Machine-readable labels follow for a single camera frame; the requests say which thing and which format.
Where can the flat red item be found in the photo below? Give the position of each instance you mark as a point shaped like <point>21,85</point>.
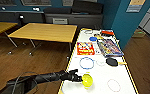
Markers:
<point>107,33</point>

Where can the grey white sofa cushion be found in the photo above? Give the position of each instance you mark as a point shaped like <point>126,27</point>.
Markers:
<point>60,21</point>

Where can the long dark bench sofa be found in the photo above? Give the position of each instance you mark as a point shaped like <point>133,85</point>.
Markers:
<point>14,16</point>

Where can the small black item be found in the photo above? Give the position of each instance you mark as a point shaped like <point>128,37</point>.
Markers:
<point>111,61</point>

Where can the small yellow bowl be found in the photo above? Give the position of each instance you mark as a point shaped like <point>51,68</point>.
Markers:
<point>88,81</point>

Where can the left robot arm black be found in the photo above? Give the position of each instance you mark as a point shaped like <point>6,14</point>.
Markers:
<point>41,79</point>

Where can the small blue disc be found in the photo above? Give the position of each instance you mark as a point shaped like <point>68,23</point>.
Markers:
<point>93,39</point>

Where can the small clear cup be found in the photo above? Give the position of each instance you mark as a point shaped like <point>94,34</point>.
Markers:
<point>100,62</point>

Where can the dark grey sofa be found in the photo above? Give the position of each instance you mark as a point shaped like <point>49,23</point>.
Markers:
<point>77,13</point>

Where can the orange red game box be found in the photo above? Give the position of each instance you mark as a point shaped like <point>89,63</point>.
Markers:
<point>85,49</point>

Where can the wooden rectangular table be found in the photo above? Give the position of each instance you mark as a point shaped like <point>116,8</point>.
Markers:
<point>44,32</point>
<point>1,28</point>

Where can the brown cardboard box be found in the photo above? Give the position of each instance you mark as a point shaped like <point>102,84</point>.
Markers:
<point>138,33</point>

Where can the clear bowl blue rim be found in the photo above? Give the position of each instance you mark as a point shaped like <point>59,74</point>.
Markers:
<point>86,62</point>

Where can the yellow air hockey table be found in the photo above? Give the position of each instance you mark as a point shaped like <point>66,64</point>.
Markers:
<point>99,75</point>

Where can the interior glass window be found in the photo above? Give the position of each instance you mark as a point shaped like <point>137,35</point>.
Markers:
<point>36,2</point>
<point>67,2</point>
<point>2,2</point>

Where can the yellow pillar poster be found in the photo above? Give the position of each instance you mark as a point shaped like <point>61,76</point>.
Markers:
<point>136,5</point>

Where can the blue board game box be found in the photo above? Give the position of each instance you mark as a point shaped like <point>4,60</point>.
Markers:
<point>109,46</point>

